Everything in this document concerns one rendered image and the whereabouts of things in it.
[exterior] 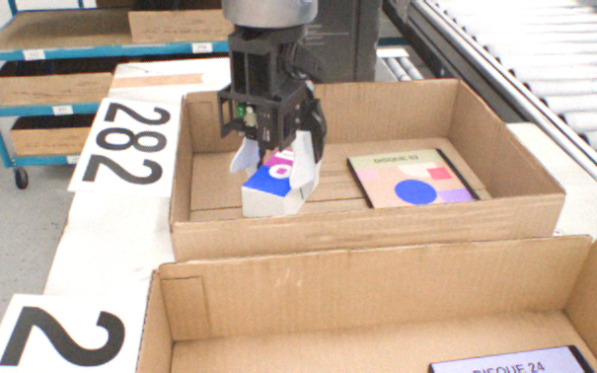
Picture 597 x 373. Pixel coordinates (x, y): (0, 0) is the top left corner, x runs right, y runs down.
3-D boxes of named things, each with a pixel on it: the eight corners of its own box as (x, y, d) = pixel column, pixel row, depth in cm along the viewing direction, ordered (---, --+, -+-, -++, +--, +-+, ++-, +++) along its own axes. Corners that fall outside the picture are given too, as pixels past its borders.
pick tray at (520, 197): (188, 156, 75) (181, 91, 69) (449, 139, 79) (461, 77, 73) (179, 305, 52) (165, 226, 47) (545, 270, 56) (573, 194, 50)
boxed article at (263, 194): (243, 218, 63) (241, 186, 60) (280, 176, 70) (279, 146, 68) (284, 230, 61) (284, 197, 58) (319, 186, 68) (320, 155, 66)
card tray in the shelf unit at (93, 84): (-1, 105, 181) (-10, 78, 176) (26, 71, 206) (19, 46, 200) (117, 99, 185) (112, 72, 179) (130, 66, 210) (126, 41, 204)
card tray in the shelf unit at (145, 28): (131, 42, 174) (126, 12, 169) (147, 15, 199) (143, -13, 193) (254, 39, 176) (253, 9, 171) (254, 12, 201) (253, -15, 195)
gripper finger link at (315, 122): (290, 165, 60) (271, 94, 56) (297, 157, 62) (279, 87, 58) (328, 165, 58) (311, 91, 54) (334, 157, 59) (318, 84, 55)
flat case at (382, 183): (392, 259, 57) (393, 248, 56) (345, 166, 72) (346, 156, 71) (507, 244, 59) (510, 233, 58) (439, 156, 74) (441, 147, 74)
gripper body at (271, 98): (218, 143, 55) (207, 29, 48) (258, 110, 62) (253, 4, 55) (284, 160, 53) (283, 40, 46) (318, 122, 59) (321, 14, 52)
